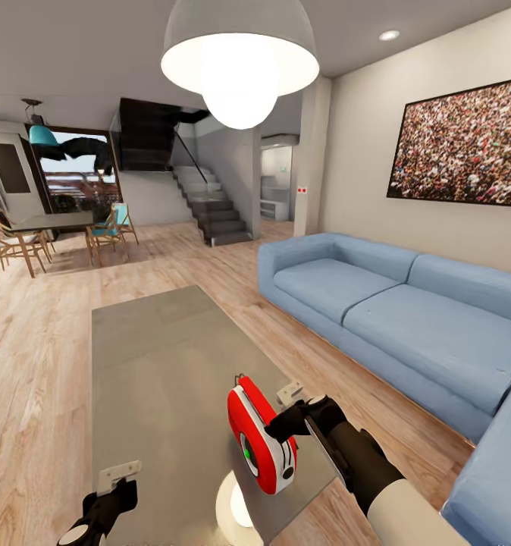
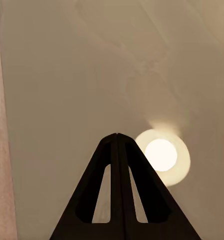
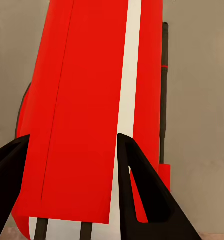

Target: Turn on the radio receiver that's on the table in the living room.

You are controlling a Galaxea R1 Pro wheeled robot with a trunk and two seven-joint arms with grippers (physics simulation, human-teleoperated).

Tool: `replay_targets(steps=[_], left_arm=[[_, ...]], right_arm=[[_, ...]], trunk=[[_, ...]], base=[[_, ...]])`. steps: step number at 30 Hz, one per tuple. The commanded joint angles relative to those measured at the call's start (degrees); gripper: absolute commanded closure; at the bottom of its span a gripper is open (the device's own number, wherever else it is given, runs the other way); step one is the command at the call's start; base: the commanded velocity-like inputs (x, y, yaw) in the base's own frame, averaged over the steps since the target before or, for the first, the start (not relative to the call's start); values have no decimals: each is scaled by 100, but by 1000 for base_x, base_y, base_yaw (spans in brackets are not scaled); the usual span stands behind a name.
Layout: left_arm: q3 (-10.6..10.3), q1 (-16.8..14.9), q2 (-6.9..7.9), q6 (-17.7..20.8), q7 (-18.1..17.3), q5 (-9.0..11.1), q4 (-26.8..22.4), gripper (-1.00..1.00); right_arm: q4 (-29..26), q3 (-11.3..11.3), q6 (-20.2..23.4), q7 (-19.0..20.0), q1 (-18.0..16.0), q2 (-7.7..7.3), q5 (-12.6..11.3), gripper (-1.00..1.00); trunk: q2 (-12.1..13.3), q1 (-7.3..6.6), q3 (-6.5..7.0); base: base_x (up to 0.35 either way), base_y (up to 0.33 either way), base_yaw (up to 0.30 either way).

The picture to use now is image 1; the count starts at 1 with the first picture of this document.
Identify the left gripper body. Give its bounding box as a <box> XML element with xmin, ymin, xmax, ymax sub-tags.
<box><xmin>83</xmin><ymin>480</ymin><xmax>138</xmax><ymax>525</ymax></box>

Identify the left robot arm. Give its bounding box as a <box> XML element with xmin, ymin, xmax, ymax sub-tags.
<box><xmin>56</xmin><ymin>461</ymin><xmax>143</xmax><ymax>546</ymax></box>

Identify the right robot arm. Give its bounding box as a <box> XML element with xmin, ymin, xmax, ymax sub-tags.
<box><xmin>265</xmin><ymin>380</ymin><xmax>471</xmax><ymax>546</ymax></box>

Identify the radio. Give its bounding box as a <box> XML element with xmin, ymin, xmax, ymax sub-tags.
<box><xmin>227</xmin><ymin>373</ymin><xmax>299</xmax><ymax>496</ymax></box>

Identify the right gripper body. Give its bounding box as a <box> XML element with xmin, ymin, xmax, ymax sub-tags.
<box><xmin>269</xmin><ymin>400</ymin><xmax>309</xmax><ymax>443</ymax></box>

